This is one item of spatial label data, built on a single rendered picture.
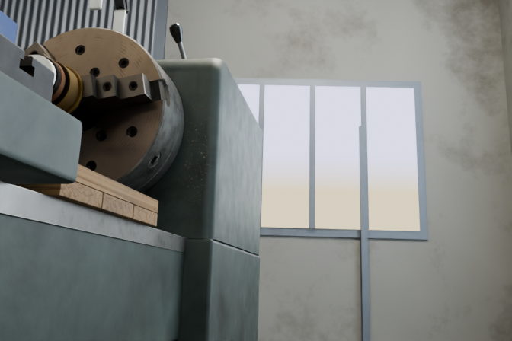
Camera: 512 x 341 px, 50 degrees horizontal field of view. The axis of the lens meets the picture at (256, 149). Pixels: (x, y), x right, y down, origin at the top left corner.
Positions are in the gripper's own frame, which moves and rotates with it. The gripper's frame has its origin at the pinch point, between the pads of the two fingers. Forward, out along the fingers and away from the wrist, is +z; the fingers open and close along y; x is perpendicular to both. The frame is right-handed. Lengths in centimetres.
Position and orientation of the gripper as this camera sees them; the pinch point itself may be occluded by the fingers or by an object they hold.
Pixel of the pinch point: (107, 18)
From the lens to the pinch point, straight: 147.1
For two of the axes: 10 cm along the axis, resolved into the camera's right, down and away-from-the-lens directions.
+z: -0.3, 9.7, -2.4
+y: -1.6, -2.4, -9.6
